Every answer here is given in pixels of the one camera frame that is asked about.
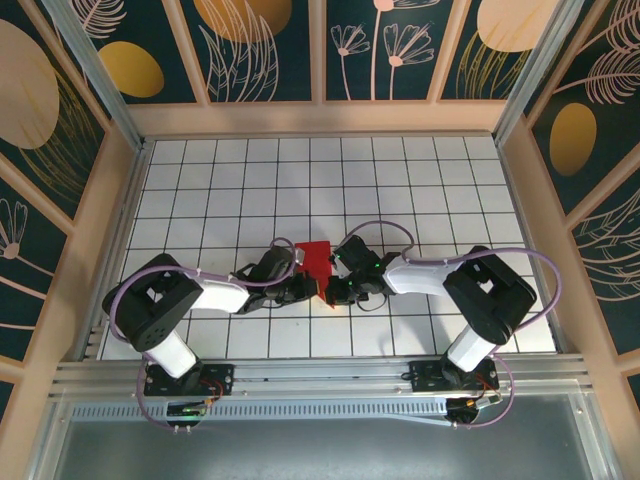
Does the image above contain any controller board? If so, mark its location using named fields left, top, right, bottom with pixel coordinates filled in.
left=446, top=394, right=503, bottom=426
left=166, top=398, right=210, bottom=419

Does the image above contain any red paper sheet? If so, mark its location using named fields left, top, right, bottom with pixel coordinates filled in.
left=294, top=240, right=335, bottom=307

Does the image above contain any grey metal sheet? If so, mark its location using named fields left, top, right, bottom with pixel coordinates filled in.
left=29, top=417, right=614, bottom=480

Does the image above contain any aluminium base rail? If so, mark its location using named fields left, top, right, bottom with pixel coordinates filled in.
left=49, top=353, right=594, bottom=401

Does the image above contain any slotted grey cable duct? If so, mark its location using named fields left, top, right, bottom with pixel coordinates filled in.
left=72, top=397, right=451, bottom=422

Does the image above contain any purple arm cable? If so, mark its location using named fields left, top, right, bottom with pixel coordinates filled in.
left=101, top=237, right=301, bottom=434
left=342, top=219, right=562, bottom=431

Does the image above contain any aluminium frame post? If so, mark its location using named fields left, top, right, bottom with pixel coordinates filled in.
left=491, top=0, right=587, bottom=147
left=40, top=0, right=150, bottom=154

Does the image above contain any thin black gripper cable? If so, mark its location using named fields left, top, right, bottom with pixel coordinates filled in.
left=356, top=293, right=390, bottom=314

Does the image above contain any left controller board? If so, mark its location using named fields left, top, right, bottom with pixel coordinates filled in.
left=166, top=398, right=210, bottom=419

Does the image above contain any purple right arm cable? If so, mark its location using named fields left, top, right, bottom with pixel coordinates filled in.
left=342, top=219, right=562, bottom=431

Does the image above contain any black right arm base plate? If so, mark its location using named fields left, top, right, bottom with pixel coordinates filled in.
left=408, top=358, right=500, bottom=394

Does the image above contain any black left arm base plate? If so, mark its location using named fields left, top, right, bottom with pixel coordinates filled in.
left=143, top=363, right=236, bottom=397

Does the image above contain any right controller board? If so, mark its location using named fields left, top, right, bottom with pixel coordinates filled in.
left=446, top=394, right=503, bottom=426

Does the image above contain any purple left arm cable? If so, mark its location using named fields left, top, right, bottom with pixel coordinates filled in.
left=101, top=237, right=301, bottom=434

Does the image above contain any aluminium side rail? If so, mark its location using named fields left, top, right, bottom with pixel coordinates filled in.
left=74, top=139, right=151, bottom=361

